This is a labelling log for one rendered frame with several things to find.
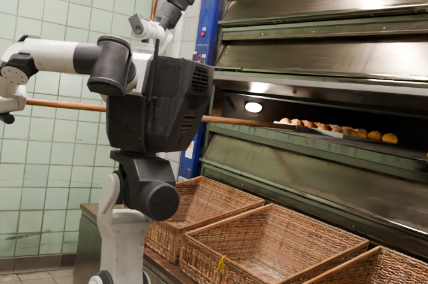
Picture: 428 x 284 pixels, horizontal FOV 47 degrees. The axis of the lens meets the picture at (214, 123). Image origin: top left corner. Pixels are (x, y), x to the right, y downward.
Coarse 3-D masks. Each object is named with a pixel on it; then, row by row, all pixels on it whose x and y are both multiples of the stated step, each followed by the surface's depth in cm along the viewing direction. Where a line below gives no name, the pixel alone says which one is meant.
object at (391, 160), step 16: (224, 128) 268; (240, 128) 256; (256, 128) 245; (304, 144) 217; (320, 144) 209; (336, 144) 202; (368, 160) 188; (384, 160) 182; (400, 160) 177; (416, 160) 172
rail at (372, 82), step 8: (216, 72) 254; (224, 72) 248; (232, 72) 242; (240, 72) 238; (312, 80) 197; (320, 80) 193; (328, 80) 190; (336, 80) 186; (344, 80) 183; (352, 80) 180; (360, 80) 177; (368, 80) 174; (376, 80) 171; (384, 80) 169; (424, 88) 156
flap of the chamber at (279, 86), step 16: (224, 80) 249; (240, 80) 235; (256, 80) 225; (272, 80) 216; (288, 80) 208; (304, 80) 200; (304, 96) 222; (320, 96) 210; (336, 96) 200; (352, 96) 190; (368, 96) 181; (384, 96) 173; (400, 96) 166; (416, 96) 159
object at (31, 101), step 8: (32, 104) 191; (40, 104) 192; (48, 104) 194; (56, 104) 195; (64, 104) 197; (72, 104) 199; (80, 104) 201; (88, 104) 203; (96, 104) 206; (208, 120) 237; (216, 120) 240; (224, 120) 243; (232, 120) 246; (240, 120) 248; (248, 120) 252; (280, 128) 265; (288, 128) 267
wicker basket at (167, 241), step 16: (192, 192) 273; (208, 192) 266; (224, 192) 255; (240, 192) 246; (128, 208) 244; (192, 208) 272; (208, 208) 261; (224, 208) 251; (240, 208) 224; (256, 208) 229; (160, 224) 217; (176, 224) 265; (192, 224) 209; (208, 224) 256; (160, 240) 217; (176, 240) 205; (176, 256) 207
